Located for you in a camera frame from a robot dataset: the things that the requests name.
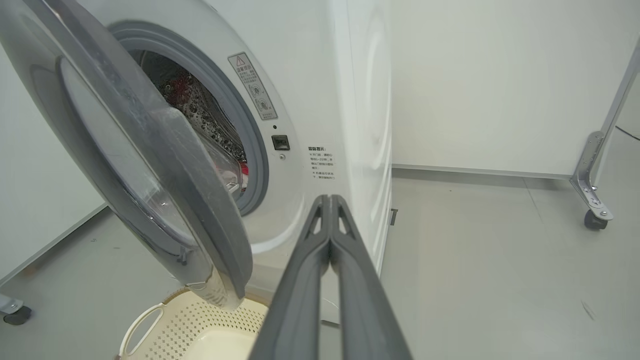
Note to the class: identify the cream perforated laundry basket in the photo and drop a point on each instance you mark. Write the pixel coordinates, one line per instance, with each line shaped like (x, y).
(210, 330)

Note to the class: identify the grey rubber door gasket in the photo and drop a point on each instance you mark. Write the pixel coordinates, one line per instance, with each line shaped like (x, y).
(252, 145)

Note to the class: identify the white front-loading washing machine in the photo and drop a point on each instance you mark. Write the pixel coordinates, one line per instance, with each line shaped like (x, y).
(310, 75)

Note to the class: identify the red and white garment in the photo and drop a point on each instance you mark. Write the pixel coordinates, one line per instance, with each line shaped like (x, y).
(244, 172)

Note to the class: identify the black door latch socket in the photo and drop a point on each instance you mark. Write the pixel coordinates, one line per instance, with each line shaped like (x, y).
(280, 142)

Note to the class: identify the grey warning sticker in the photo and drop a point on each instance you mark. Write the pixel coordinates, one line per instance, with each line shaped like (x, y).
(252, 86)

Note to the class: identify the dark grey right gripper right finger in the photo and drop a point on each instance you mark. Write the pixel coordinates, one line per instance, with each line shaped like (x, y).
(365, 310)

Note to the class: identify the round glass washing machine door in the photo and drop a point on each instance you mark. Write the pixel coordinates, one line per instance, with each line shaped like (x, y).
(100, 125)

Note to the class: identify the silver metal stand leg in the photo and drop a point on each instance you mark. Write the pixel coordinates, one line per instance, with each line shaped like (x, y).
(590, 165)

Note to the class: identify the perforated steel drum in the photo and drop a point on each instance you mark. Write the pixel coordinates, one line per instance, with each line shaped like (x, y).
(200, 115)

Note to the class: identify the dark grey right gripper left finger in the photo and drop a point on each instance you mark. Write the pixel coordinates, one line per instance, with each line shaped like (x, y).
(300, 300)

